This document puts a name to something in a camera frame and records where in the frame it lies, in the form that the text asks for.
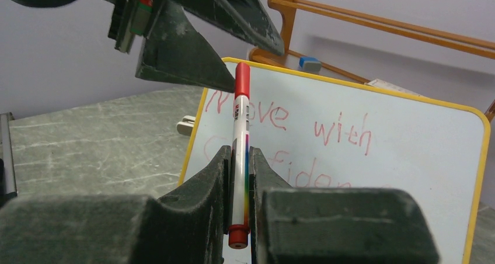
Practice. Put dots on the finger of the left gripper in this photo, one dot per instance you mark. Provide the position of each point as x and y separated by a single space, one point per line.
174 52
244 19

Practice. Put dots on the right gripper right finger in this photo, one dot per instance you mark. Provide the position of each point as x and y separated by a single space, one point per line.
333 225

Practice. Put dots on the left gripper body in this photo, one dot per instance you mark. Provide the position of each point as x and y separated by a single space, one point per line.
132 18

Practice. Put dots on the white red-ended marker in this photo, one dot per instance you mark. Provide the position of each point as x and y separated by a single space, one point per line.
238 227

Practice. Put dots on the yellow framed whiteboard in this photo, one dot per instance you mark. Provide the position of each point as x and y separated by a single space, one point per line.
321 132

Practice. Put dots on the grey white stapler-like block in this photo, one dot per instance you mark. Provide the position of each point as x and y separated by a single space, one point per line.
186 125

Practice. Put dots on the blue whiteboard eraser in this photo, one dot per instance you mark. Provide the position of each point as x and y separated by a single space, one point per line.
309 64

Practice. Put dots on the white red marker box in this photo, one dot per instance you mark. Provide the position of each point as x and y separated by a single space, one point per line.
378 83

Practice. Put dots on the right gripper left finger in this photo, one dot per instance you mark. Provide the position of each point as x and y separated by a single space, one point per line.
184 226

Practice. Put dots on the wooden two-tier rack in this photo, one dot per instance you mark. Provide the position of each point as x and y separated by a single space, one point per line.
288 10

